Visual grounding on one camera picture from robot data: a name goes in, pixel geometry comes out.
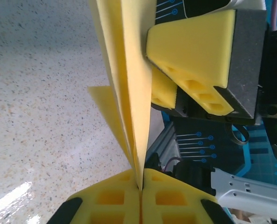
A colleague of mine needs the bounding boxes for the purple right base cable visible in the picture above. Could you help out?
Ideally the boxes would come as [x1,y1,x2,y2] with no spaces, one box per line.
[163,157,181,173]

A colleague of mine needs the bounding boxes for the yellow cloth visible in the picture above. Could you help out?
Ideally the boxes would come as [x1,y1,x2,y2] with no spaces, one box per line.
[87,0,159,190]

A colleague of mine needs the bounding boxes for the long aluminium mounting rail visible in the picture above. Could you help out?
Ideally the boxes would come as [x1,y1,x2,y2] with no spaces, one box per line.
[152,121,182,164]

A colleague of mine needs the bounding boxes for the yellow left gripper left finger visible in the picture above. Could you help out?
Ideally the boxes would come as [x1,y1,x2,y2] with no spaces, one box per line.
[47,169,142,224]

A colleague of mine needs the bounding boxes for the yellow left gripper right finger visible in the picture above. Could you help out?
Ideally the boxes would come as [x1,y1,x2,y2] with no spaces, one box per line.
[141,168,232,224]

